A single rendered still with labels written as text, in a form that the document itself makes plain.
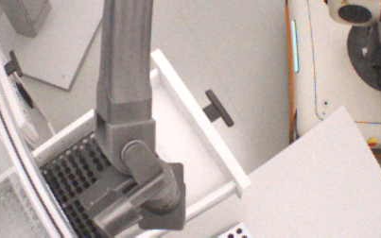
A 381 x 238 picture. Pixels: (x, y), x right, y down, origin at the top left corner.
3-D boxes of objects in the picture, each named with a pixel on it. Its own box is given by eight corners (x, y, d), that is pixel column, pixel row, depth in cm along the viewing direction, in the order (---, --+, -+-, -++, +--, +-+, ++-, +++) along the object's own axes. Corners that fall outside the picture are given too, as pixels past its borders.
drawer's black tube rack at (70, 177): (132, 119, 112) (128, 107, 105) (185, 198, 107) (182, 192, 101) (43, 178, 109) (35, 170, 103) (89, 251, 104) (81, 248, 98)
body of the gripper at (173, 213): (140, 229, 84) (131, 222, 77) (139, 165, 88) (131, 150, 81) (183, 231, 84) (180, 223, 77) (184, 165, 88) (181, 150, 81)
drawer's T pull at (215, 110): (210, 90, 106) (210, 87, 105) (234, 125, 104) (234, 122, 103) (192, 101, 106) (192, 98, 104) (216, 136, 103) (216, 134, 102)
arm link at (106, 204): (142, 136, 68) (116, 110, 75) (69, 194, 66) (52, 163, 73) (190, 205, 75) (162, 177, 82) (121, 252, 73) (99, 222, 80)
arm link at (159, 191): (182, 179, 73) (153, 144, 75) (138, 212, 72) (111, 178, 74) (186, 193, 80) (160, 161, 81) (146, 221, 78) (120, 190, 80)
